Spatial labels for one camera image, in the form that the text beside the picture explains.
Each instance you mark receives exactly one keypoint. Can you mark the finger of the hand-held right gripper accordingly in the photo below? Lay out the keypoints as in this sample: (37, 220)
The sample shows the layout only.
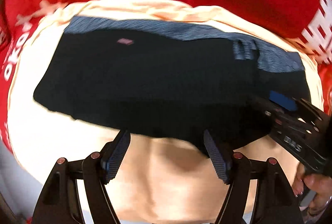
(282, 100)
(269, 112)

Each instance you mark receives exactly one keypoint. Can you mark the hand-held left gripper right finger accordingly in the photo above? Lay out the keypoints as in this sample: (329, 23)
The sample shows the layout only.
(216, 159)

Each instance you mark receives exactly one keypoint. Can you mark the black pants with blue trim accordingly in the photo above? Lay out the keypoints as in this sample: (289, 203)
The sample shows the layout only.
(155, 84)

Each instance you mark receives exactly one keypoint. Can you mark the person's right hand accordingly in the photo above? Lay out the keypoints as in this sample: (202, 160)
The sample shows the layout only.
(317, 187)

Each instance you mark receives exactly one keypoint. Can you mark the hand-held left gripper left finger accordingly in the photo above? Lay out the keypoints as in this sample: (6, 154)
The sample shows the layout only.
(116, 159)

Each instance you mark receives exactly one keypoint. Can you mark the cream cloth mat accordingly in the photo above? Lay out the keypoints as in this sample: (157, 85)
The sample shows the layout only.
(77, 146)

